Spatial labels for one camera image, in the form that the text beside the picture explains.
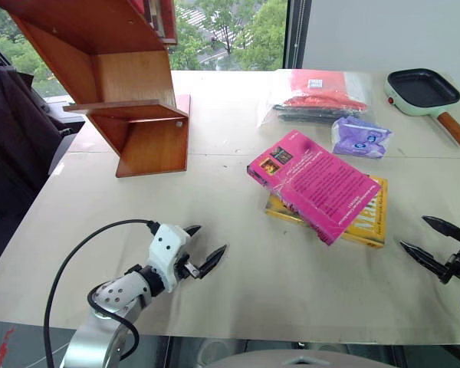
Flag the pink paperback book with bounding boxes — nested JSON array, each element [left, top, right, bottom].
[[246, 129, 371, 246]]

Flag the clear bag with red cloth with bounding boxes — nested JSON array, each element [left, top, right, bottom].
[[256, 69, 377, 130]]

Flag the purple tissue pack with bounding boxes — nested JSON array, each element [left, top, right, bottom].
[[330, 116, 393, 160]]

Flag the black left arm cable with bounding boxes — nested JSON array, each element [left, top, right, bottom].
[[43, 218, 162, 368]]

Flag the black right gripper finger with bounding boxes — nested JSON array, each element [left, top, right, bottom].
[[399, 240, 450, 278], [422, 215, 460, 244]]

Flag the black items in plastic bag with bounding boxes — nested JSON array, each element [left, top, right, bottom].
[[271, 102, 367, 124]]

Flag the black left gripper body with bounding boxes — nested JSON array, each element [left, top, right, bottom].
[[173, 253, 202, 281]]

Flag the black chair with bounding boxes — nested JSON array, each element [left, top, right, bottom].
[[0, 64, 86, 265]]

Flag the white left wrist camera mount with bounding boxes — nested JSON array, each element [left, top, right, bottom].
[[146, 224, 189, 294]]

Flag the yellow paperback book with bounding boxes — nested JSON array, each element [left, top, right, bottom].
[[264, 174, 389, 250]]

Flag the brown wooden bookshelf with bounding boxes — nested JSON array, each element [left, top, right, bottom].
[[0, 0, 192, 179]]

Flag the dark window frame post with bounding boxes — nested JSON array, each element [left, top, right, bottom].
[[282, 0, 312, 71]]

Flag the green electric frying pan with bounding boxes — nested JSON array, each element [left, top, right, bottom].
[[383, 67, 460, 152]]

